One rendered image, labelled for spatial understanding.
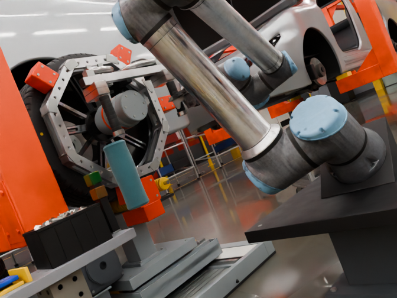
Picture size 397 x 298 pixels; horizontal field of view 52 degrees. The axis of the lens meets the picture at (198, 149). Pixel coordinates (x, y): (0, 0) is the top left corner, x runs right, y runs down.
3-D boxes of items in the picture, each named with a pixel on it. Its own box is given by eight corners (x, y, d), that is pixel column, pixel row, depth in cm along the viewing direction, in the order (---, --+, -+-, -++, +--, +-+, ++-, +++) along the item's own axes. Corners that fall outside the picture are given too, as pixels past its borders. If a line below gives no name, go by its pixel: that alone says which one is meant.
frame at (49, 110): (173, 162, 193) (130, 55, 193) (183, 158, 189) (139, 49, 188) (77, 203, 154) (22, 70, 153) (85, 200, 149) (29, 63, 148)
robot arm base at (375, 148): (383, 123, 128) (369, 106, 123) (389, 175, 119) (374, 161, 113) (327, 140, 141) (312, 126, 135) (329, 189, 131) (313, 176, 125)
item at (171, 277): (175, 260, 218) (168, 243, 218) (224, 254, 193) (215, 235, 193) (100, 312, 182) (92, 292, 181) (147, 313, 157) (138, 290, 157)
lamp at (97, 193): (103, 197, 135) (98, 186, 135) (108, 195, 132) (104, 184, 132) (93, 201, 132) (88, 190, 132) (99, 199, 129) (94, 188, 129)
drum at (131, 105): (125, 133, 178) (113, 103, 178) (155, 117, 164) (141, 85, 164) (99, 141, 168) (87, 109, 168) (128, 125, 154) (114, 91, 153)
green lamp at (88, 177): (97, 183, 135) (92, 172, 135) (103, 181, 132) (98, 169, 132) (87, 187, 132) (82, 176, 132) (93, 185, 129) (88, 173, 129)
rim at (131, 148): (45, 205, 171) (137, 176, 208) (70, 194, 155) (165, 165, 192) (9, 93, 173) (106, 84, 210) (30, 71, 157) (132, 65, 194)
